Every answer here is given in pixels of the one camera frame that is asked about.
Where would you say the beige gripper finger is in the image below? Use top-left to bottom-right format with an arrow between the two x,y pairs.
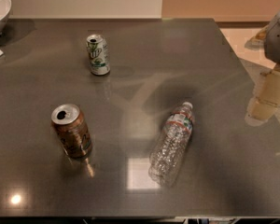
249,98 -> 277,120
259,64 -> 280,106

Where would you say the green white 7up can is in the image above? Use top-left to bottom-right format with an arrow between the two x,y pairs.
86,34 -> 110,76

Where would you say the brown soda can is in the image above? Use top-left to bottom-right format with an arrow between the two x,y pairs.
51,104 -> 92,159

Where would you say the clear plastic water bottle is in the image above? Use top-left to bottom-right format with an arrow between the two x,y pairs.
148,102 -> 194,187

